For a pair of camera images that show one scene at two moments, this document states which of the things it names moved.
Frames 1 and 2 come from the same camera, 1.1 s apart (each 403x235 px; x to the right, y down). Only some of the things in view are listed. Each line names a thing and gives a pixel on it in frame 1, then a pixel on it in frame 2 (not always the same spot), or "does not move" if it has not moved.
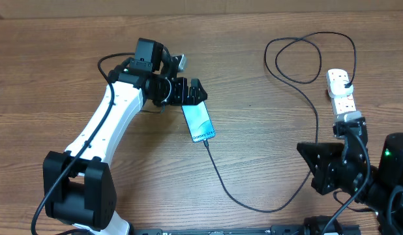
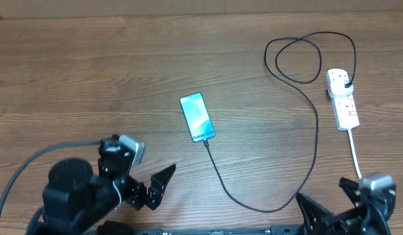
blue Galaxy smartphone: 198,121 does not move
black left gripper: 180,98 → 141,194
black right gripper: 320,163 → 315,223
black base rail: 274,230 does not move
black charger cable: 280,73 does not move
